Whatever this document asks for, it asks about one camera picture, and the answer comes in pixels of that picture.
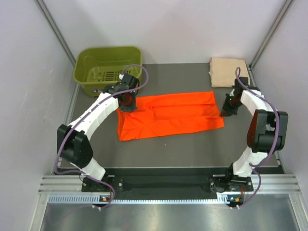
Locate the green plastic basket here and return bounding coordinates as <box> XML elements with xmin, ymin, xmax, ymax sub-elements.
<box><xmin>73</xmin><ymin>46</ymin><xmax>142</xmax><ymax>97</ymax></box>

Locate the orange t shirt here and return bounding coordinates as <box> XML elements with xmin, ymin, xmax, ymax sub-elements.
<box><xmin>117</xmin><ymin>91</ymin><xmax>224</xmax><ymax>141</ymax></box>

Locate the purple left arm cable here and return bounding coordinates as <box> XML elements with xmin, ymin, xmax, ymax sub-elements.
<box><xmin>53</xmin><ymin>64</ymin><xmax>150</xmax><ymax>210</ymax></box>

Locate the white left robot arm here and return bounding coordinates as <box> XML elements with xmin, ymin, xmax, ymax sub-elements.
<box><xmin>57</xmin><ymin>74</ymin><xmax>140</xmax><ymax>191</ymax></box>

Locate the white slotted cable duct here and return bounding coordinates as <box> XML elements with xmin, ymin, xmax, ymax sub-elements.
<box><xmin>48</xmin><ymin>194</ymin><xmax>241</xmax><ymax>205</ymax></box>

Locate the folded beige t shirt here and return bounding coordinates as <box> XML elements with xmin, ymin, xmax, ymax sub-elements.
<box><xmin>209</xmin><ymin>57</ymin><xmax>249</xmax><ymax>88</ymax></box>

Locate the right aluminium corner post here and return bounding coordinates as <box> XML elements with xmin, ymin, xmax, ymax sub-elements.
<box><xmin>249</xmin><ymin>0</ymin><xmax>295</xmax><ymax>69</ymax></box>

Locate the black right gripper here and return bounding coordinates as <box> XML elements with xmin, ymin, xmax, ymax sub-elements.
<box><xmin>219</xmin><ymin>93</ymin><xmax>243</xmax><ymax>117</ymax></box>

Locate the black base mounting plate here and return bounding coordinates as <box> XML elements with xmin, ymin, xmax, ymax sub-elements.
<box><xmin>81</xmin><ymin>174</ymin><xmax>255</xmax><ymax>194</ymax></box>

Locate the aluminium corner post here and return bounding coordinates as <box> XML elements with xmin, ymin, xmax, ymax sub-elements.
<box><xmin>35</xmin><ymin>0</ymin><xmax>79</xmax><ymax>69</ymax></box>
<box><xmin>249</xmin><ymin>0</ymin><xmax>295</xmax><ymax>69</ymax></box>

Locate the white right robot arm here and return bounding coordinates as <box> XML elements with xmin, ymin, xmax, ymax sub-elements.
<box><xmin>217</xmin><ymin>77</ymin><xmax>289</xmax><ymax>191</ymax></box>

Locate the left aluminium corner post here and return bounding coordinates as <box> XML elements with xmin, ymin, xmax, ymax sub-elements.
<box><xmin>35</xmin><ymin>0</ymin><xmax>79</xmax><ymax>69</ymax></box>

